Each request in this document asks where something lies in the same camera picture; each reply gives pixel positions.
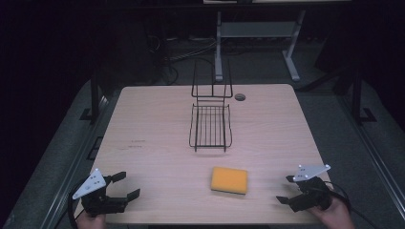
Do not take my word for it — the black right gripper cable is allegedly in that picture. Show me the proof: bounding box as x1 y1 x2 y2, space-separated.
324 180 380 229

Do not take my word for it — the white metal stand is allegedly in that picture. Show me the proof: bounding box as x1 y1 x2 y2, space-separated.
214 9 308 83

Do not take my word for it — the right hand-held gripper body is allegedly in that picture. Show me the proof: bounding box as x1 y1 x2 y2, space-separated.
289 163 333 214

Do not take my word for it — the aluminium frame rail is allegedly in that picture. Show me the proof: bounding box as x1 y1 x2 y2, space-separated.
39 94 111 229
336 94 405 222

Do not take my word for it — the person's right hand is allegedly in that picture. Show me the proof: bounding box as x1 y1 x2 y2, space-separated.
308 194 356 229

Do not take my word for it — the black wire rack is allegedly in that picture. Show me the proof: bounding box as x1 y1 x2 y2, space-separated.
188 58 234 154

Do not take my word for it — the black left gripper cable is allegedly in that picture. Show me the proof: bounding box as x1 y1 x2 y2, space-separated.
67 178 88 229

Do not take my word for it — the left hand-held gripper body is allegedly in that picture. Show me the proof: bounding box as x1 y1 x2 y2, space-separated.
72 168 129 219

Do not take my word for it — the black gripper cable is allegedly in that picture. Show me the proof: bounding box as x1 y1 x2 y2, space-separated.
324 180 380 229
67 178 88 229

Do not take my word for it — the bundle of floor cables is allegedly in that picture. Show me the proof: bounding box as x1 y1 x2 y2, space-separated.
146 32 222 86

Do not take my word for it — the person's left hand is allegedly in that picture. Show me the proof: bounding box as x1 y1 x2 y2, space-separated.
75 211 108 229

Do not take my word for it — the black frame post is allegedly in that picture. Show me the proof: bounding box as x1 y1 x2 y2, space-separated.
351 65 378 126
78 66 102 124

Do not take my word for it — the yellow sponge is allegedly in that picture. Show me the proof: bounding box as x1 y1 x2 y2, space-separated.
209 166 249 196

